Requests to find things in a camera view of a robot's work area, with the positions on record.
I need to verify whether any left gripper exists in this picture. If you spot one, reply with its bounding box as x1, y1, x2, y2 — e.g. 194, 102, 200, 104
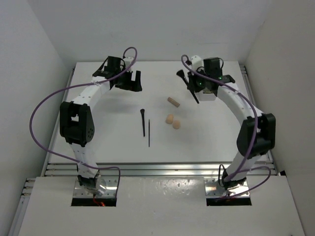
114, 67, 141, 91

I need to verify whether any long black brush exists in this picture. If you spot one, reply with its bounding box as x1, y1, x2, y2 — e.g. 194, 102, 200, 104
176, 70, 199, 104

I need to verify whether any tan cylinder stick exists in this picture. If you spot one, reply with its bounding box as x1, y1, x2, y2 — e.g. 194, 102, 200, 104
167, 97, 180, 108

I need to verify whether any beige sponge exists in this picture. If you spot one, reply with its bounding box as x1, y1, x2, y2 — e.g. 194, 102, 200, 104
172, 120, 181, 129
165, 114, 174, 124

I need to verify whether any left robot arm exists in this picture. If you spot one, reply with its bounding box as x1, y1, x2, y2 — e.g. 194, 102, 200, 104
60, 56, 142, 192

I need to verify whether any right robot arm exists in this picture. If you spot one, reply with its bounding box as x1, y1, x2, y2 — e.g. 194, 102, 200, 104
181, 55, 276, 199

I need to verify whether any white compartment organizer box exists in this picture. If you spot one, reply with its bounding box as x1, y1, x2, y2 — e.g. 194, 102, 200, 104
197, 88, 216, 101

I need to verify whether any black angled brush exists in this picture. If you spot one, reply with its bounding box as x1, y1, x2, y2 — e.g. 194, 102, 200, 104
140, 109, 146, 137

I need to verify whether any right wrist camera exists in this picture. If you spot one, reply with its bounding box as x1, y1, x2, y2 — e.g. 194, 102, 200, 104
190, 55, 204, 71

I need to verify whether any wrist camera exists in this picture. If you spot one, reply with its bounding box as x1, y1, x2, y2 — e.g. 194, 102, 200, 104
123, 57, 134, 67
190, 55, 204, 71

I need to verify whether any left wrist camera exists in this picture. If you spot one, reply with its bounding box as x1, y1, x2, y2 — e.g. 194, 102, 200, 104
123, 57, 134, 67

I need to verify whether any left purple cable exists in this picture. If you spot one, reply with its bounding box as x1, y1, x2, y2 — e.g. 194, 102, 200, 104
29, 46, 138, 195

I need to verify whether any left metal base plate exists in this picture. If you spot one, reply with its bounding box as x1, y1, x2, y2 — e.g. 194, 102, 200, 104
73, 175, 119, 199

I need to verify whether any metal base plate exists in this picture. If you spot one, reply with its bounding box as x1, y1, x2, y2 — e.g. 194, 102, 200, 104
204, 177, 250, 199
73, 175, 119, 199

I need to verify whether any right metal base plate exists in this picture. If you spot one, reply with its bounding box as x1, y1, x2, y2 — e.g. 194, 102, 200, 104
204, 177, 250, 199

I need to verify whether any aluminium rail front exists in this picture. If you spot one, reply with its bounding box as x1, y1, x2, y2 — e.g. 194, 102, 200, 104
44, 161, 275, 177

